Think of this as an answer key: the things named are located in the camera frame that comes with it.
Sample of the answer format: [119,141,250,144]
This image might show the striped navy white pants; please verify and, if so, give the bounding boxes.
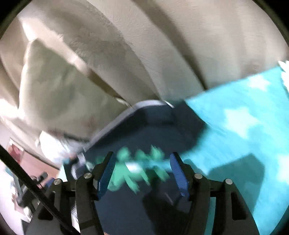
[64,100,207,234]

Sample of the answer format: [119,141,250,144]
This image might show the white plush toy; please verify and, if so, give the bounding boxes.
[39,131,79,164]

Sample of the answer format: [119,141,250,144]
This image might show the teal star cartoon blanket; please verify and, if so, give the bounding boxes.
[181,67,288,234]

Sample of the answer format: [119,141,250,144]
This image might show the cream floral pillow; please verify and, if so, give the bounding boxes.
[19,40,127,140]

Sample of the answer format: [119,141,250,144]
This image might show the beige curtain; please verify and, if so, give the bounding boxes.
[0,0,289,168]

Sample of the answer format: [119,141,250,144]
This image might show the black cable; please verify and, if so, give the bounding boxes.
[0,144,80,235]

